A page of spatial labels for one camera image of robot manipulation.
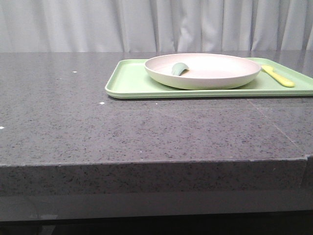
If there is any beige round plate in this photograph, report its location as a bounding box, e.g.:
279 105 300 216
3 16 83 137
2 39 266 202
144 53 261 90

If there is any yellow plastic fork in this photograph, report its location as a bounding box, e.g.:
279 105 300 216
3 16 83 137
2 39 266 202
261 65 295 88

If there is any light green plastic tray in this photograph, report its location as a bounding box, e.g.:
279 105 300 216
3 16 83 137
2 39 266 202
105 58 313 99

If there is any sage green plastic spoon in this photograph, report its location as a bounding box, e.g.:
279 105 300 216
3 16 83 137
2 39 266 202
171 62 189 76

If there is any white pleated curtain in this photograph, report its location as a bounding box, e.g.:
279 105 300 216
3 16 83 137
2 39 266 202
0 0 313 52

